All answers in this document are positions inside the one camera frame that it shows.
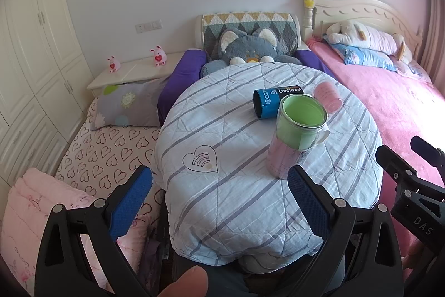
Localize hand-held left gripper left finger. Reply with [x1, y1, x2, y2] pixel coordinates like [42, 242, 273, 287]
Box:
[35, 165, 154, 297]

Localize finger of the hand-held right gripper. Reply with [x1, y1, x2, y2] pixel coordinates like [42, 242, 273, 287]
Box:
[375, 144, 418, 187]
[410, 136, 445, 176]

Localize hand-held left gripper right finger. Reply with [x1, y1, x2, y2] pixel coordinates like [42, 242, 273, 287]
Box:
[250, 165, 404, 297]

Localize pink cup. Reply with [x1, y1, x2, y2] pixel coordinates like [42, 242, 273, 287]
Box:
[312, 80, 343, 113]

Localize person's left hand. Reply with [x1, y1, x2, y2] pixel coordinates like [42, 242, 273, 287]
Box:
[163, 265, 209, 297]

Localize heart print bed sheet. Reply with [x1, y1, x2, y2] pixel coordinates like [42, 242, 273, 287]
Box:
[55, 98, 165, 214]

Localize pink can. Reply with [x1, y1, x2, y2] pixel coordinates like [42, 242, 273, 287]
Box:
[267, 135, 313, 179]

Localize pink bed blanket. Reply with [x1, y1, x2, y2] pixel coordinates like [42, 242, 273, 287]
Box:
[305, 37, 445, 251]

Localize grey flower print pillow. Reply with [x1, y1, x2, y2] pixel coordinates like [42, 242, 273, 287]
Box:
[90, 77, 172, 131]

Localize folded pink blanket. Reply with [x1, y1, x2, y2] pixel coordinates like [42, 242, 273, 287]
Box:
[0, 167, 155, 297]

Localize blue and black can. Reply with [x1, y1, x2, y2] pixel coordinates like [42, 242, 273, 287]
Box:
[253, 85, 314, 120]

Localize blue printed pillow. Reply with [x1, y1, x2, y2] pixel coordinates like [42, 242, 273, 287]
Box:
[330, 43, 399, 72]

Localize person's grey trousers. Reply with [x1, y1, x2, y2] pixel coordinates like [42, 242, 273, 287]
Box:
[172, 250, 348, 297]

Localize striped light blue quilt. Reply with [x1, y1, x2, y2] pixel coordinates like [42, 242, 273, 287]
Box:
[154, 62, 384, 265]

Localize pink curtain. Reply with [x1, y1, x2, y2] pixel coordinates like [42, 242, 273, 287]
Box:
[416, 0, 445, 84]

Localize white dog plush toy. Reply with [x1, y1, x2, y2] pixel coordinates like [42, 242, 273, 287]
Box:
[323, 20, 415, 62]

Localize purple bolster cushion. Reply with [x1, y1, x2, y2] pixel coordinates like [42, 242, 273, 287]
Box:
[157, 48, 210, 126]
[295, 48, 336, 78]

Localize white nightstand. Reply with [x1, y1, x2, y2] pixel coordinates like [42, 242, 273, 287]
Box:
[86, 51, 186, 98]

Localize small pink bunny toy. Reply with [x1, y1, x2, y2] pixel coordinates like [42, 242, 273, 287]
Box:
[150, 45, 167, 67]
[107, 55, 121, 74]

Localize white wooden bed headboard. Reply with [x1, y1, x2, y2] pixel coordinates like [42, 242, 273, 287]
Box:
[302, 0, 424, 58]

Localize grey cat plush toy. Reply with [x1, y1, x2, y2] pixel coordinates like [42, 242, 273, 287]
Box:
[201, 27, 307, 77]

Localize white wardrobe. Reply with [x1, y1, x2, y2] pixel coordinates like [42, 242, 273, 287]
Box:
[0, 0, 95, 181]

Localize patterned triangle cushion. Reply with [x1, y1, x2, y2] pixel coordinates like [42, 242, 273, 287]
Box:
[199, 12, 300, 56]

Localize green cup with white handle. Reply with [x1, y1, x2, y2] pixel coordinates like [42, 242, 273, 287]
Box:
[276, 93, 331, 150]

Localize white wall socket panel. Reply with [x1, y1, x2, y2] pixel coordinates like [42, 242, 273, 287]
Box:
[135, 19, 162, 33]

